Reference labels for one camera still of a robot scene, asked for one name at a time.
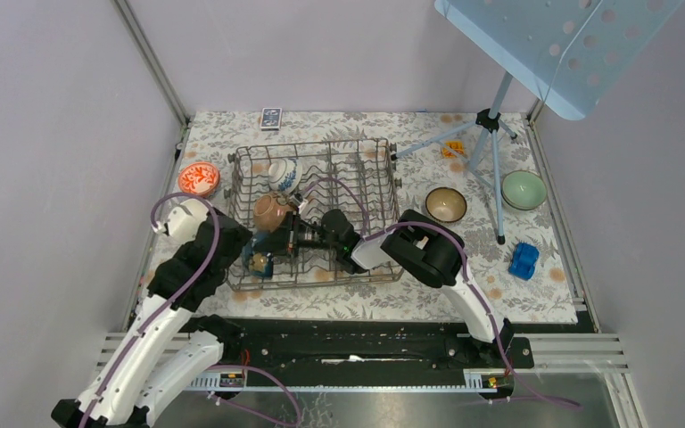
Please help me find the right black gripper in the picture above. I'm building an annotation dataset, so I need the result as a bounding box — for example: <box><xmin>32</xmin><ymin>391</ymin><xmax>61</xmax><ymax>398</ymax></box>
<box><xmin>253</xmin><ymin>211</ymin><xmax>342</xmax><ymax>259</ymax></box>

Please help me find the brown floral bowl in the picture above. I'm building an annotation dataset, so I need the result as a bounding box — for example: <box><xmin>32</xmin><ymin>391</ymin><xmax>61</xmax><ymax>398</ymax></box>
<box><xmin>252</xmin><ymin>192</ymin><xmax>298</xmax><ymax>232</ymax></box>

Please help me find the grey wire dish rack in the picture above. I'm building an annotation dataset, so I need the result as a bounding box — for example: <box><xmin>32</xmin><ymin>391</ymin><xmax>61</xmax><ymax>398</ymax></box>
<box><xmin>225</xmin><ymin>138</ymin><xmax>402</xmax><ymax>292</ymax></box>

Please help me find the dark blue bowl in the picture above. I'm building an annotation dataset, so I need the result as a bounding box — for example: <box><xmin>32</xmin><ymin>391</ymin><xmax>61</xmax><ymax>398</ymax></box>
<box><xmin>242</xmin><ymin>231</ymin><xmax>274</xmax><ymax>279</ymax></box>

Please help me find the red white bowl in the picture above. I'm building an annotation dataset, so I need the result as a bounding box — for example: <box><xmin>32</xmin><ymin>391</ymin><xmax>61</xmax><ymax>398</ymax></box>
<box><xmin>177</xmin><ymin>161</ymin><xmax>221</xmax><ymax>198</ymax></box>

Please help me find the black patterned bowl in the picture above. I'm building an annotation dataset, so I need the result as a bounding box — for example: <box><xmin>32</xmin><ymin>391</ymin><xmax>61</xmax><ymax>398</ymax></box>
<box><xmin>425</xmin><ymin>187</ymin><xmax>468</xmax><ymax>223</ymax></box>

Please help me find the pale green bowl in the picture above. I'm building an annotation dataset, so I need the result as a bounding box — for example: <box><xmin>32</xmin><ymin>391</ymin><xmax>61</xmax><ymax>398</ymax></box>
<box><xmin>501</xmin><ymin>170</ymin><xmax>548</xmax><ymax>211</ymax></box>

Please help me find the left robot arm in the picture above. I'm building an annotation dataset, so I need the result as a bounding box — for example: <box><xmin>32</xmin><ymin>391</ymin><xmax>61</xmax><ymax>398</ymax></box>
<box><xmin>51</xmin><ymin>207</ymin><xmax>252</xmax><ymax>427</ymax></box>

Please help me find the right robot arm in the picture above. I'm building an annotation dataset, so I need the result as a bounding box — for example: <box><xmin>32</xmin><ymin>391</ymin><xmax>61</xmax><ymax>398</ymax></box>
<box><xmin>252</xmin><ymin>209</ymin><xmax>515</xmax><ymax>367</ymax></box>

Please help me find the white blue floral bowl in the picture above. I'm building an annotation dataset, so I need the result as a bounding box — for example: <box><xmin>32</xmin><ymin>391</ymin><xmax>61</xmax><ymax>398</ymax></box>
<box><xmin>268</xmin><ymin>158</ymin><xmax>303</xmax><ymax>193</ymax></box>

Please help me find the playing card box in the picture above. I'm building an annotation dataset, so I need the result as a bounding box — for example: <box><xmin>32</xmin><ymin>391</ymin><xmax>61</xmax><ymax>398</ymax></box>
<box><xmin>260</xmin><ymin>107</ymin><xmax>283</xmax><ymax>131</ymax></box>

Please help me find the orange butterfly toy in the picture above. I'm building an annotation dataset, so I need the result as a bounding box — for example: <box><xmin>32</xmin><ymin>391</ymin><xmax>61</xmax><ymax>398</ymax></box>
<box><xmin>441</xmin><ymin>140</ymin><xmax>466</xmax><ymax>159</ymax></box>

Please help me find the blue toy block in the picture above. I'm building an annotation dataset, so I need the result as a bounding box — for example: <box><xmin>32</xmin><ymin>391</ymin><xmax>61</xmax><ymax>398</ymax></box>
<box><xmin>508</xmin><ymin>243</ymin><xmax>540</xmax><ymax>281</ymax></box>

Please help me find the blue music stand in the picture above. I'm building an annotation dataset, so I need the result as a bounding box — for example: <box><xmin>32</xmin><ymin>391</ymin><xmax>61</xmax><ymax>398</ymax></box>
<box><xmin>389</xmin><ymin>0</ymin><xmax>685</xmax><ymax>246</ymax></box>

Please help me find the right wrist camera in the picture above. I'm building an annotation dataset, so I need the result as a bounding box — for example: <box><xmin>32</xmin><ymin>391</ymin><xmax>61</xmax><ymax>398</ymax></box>
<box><xmin>289</xmin><ymin>193</ymin><xmax>310</xmax><ymax>217</ymax></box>

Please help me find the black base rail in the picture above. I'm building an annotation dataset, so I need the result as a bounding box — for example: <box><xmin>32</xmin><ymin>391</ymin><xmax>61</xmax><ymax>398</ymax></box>
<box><xmin>219</xmin><ymin>318</ymin><xmax>534</xmax><ymax>387</ymax></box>

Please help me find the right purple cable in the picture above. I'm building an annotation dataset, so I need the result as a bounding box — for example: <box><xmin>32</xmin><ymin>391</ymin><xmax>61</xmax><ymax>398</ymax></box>
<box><xmin>301</xmin><ymin>176</ymin><xmax>583</xmax><ymax>410</ymax></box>

